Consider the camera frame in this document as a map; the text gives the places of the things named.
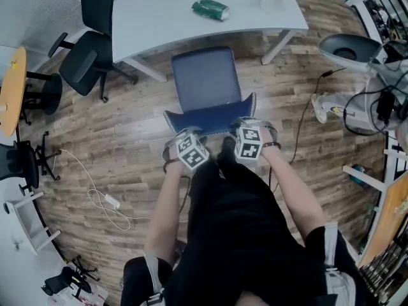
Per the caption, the person's left forearm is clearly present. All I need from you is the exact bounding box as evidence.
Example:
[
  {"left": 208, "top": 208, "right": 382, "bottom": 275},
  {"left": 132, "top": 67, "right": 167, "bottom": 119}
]
[{"left": 143, "top": 145, "right": 186, "bottom": 265}]

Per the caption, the black office chair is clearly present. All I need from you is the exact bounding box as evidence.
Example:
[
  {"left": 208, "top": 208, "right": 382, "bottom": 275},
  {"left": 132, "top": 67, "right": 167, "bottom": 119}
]
[{"left": 47, "top": 0, "right": 140, "bottom": 103}]

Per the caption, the white charger cable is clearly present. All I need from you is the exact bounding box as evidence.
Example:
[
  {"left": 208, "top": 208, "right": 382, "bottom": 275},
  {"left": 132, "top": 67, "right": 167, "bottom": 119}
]
[{"left": 59, "top": 148, "right": 189, "bottom": 233}]

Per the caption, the white desk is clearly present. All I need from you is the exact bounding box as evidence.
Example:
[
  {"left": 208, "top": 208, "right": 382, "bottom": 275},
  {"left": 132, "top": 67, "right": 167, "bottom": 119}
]
[{"left": 3, "top": 189, "right": 62, "bottom": 256}]

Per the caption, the blue office chair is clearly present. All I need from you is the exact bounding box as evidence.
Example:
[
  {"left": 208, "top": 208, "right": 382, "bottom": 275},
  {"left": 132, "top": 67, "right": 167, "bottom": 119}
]
[{"left": 163, "top": 45, "right": 258, "bottom": 137}]

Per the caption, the black cable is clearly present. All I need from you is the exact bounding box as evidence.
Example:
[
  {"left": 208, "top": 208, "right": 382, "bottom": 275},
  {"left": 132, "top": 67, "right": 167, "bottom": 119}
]
[
  {"left": 268, "top": 67, "right": 347, "bottom": 194},
  {"left": 177, "top": 175, "right": 193, "bottom": 217}
]

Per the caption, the person's right forearm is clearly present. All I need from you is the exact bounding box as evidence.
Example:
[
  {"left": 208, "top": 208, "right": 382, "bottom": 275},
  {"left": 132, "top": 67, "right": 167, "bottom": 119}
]
[{"left": 259, "top": 127, "right": 328, "bottom": 241}]

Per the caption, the grey harness strap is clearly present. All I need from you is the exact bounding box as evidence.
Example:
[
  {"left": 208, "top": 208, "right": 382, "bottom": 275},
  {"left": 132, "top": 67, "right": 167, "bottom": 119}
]
[
  {"left": 143, "top": 252, "right": 165, "bottom": 306},
  {"left": 323, "top": 221, "right": 356, "bottom": 306}
]

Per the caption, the black mesh chair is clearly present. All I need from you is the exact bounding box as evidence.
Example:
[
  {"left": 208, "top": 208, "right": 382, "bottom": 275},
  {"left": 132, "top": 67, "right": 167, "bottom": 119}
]
[{"left": 0, "top": 131, "right": 62, "bottom": 198}]

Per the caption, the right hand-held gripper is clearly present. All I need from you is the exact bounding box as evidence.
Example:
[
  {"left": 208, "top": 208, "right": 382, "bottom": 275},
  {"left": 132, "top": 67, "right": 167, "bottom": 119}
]
[{"left": 234, "top": 116, "right": 282, "bottom": 164}]

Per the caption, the person's right black shoe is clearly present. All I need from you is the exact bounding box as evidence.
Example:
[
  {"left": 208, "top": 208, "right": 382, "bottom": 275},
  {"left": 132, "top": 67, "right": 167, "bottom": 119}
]
[{"left": 221, "top": 135, "right": 238, "bottom": 154}]

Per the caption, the teal box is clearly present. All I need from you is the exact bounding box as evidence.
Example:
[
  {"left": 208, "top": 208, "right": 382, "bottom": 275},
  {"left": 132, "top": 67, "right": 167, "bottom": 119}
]
[{"left": 349, "top": 165, "right": 372, "bottom": 190}]

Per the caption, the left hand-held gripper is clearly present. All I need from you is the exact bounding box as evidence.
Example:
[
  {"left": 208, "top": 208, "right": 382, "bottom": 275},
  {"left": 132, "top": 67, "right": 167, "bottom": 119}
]
[{"left": 161, "top": 126, "right": 210, "bottom": 171}]

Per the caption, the wooden desk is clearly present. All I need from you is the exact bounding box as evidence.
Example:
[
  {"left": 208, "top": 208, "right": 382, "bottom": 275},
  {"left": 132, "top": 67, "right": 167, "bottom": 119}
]
[{"left": 342, "top": 164, "right": 408, "bottom": 268}]

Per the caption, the green crushed can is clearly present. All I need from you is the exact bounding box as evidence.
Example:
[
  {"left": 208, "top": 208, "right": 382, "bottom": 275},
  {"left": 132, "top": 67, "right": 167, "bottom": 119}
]
[{"left": 191, "top": 0, "right": 231, "bottom": 22}]

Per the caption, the round wooden table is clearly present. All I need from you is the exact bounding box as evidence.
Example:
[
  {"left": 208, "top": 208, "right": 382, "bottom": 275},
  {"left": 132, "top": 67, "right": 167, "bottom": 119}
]
[{"left": 0, "top": 45, "right": 63, "bottom": 138}]

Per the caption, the person's black clothing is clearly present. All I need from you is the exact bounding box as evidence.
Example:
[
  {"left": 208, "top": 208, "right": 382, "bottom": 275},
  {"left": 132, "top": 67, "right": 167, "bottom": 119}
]
[{"left": 120, "top": 148, "right": 370, "bottom": 306}]

